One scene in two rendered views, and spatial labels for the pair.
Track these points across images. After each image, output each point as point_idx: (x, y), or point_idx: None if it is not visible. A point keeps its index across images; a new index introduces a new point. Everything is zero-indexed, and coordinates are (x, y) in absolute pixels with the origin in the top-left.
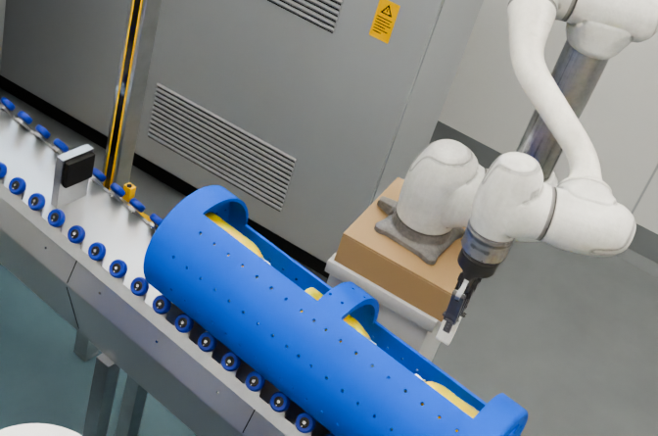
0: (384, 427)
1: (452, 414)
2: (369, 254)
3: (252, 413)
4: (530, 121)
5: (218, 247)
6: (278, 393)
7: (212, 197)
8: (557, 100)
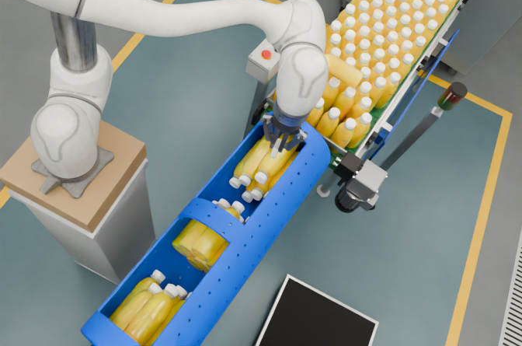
0: (301, 198)
1: (304, 155)
2: (104, 204)
3: None
4: (69, 42)
5: (182, 330)
6: None
7: (124, 344)
8: (214, 8)
